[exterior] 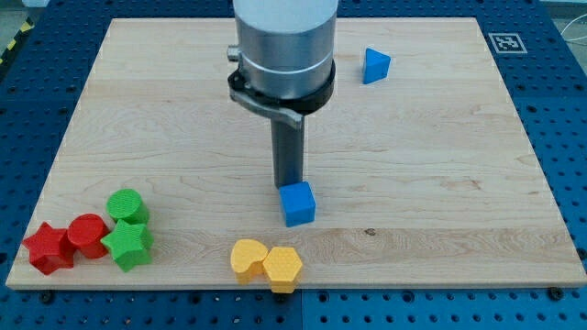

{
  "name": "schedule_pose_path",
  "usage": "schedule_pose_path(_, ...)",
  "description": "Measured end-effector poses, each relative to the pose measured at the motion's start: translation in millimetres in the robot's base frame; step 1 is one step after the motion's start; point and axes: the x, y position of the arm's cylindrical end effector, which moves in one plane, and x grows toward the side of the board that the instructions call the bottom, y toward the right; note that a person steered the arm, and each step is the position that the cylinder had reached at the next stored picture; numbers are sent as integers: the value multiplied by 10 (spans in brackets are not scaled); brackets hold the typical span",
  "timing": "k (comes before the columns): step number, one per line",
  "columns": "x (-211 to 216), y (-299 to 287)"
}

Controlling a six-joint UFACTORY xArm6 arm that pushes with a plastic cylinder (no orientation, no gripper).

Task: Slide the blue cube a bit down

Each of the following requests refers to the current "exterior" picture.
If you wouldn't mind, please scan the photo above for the blue cube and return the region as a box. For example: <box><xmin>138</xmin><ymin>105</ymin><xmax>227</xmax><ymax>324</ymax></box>
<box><xmin>279</xmin><ymin>181</ymin><xmax>316</xmax><ymax>227</ymax></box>

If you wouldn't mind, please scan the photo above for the light wooden board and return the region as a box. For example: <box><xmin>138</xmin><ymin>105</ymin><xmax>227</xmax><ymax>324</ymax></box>
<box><xmin>6</xmin><ymin>18</ymin><xmax>586</xmax><ymax>290</ymax></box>

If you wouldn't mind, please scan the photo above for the blue triangular prism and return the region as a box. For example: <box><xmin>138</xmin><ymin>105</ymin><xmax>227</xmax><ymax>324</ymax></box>
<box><xmin>362</xmin><ymin>48</ymin><xmax>392</xmax><ymax>84</ymax></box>

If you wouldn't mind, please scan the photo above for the black yellow hazard tape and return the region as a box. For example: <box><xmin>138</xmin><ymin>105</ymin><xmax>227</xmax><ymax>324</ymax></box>
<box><xmin>1</xmin><ymin>16</ymin><xmax>35</xmax><ymax>68</ymax></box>

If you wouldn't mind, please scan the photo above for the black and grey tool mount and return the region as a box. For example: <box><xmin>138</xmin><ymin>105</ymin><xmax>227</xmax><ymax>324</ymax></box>
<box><xmin>227</xmin><ymin>61</ymin><xmax>336</xmax><ymax>129</ymax></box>

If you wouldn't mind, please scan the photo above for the white cable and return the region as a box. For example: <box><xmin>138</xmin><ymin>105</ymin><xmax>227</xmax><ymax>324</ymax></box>
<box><xmin>559</xmin><ymin>13</ymin><xmax>587</xmax><ymax>48</ymax></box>

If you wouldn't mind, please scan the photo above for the red star block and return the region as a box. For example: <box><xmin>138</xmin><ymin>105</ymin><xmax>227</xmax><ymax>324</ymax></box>
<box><xmin>23</xmin><ymin>222</ymin><xmax>76</xmax><ymax>275</ymax></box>

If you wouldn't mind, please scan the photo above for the yellow heart block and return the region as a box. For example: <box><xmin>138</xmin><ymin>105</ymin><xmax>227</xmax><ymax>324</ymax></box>
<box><xmin>230</xmin><ymin>238</ymin><xmax>269</xmax><ymax>285</ymax></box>

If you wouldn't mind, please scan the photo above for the yellow hexagon block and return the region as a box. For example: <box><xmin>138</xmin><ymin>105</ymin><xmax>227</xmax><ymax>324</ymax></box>
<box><xmin>262</xmin><ymin>247</ymin><xmax>303</xmax><ymax>293</ymax></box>

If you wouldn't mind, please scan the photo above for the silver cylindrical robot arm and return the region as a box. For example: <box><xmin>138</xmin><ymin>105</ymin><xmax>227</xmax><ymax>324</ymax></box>
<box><xmin>227</xmin><ymin>0</ymin><xmax>338</xmax><ymax>187</ymax></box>

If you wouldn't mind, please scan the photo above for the green cylinder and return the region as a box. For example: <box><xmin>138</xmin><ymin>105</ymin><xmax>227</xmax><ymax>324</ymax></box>
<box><xmin>105</xmin><ymin>189</ymin><xmax>150</xmax><ymax>225</ymax></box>

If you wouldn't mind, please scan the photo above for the white fiducial marker tag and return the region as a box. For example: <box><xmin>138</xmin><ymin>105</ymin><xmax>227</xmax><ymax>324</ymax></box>
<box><xmin>488</xmin><ymin>32</ymin><xmax>527</xmax><ymax>54</ymax></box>

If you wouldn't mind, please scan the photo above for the red cylinder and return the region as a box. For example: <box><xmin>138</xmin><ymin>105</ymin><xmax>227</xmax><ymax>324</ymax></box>
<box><xmin>67</xmin><ymin>214</ymin><xmax>109</xmax><ymax>259</ymax></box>

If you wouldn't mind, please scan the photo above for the green star block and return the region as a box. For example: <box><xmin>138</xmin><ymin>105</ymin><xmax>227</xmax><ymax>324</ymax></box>
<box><xmin>100</xmin><ymin>220</ymin><xmax>154</xmax><ymax>272</ymax></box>

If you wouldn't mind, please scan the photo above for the grey pusher rod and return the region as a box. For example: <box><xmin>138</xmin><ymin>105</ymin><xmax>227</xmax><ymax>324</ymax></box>
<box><xmin>271</xmin><ymin>121</ymin><xmax>305</xmax><ymax>188</ymax></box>

